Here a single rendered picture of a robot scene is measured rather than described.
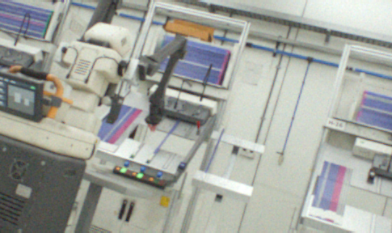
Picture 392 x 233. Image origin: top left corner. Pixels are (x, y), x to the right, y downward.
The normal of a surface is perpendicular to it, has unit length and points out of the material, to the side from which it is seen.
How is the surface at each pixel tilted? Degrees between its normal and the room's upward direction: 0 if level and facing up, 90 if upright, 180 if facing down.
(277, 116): 90
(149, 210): 90
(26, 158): 90
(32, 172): 90
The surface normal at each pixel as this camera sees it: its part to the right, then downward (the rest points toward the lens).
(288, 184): -0.22, -0.17
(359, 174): 0.05, -0.80
